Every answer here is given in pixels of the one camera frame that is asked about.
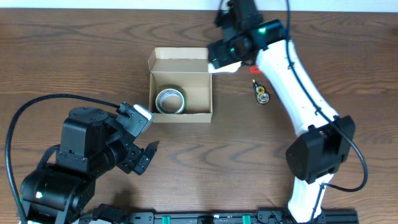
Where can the beige clear tape roll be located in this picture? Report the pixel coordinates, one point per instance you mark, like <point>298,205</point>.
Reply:
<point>161,101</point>

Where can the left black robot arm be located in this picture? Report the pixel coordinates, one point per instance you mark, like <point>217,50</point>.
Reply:
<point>93,142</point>

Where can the green tape roll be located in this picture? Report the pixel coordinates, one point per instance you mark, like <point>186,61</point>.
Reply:
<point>184,101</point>

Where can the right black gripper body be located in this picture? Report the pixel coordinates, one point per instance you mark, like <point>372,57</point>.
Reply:
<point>222,55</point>

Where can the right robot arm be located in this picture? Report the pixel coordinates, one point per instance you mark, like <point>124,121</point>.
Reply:
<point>324,138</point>

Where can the yellow tape measure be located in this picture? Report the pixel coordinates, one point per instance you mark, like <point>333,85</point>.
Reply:
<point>231,68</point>

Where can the black correction tape dispenser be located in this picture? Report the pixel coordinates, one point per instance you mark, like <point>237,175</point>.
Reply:
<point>261,94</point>

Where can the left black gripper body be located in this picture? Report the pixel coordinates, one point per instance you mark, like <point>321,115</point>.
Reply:
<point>134,158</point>

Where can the long orange utility knife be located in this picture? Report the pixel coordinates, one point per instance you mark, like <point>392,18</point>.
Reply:
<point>255,69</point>

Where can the brown cardboard box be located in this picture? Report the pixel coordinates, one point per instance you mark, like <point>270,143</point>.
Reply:
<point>180,86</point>

